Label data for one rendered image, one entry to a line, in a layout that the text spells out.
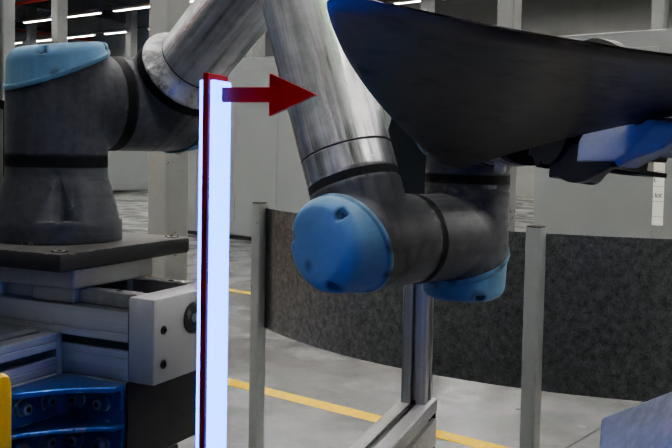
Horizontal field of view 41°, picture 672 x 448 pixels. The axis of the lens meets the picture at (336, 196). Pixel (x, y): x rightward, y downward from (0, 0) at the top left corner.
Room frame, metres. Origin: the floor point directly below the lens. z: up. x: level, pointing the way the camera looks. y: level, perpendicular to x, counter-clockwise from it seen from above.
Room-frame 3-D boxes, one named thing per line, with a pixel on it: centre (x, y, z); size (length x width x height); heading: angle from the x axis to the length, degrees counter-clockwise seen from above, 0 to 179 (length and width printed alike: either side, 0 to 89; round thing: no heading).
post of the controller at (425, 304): (1.02, -0.10, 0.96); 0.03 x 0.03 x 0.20; 70
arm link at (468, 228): (0.78, -0.10, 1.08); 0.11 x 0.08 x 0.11; 135
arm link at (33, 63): (1.05, 0.32, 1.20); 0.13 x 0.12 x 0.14; 135
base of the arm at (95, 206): (1.04, 0.33, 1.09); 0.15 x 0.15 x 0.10
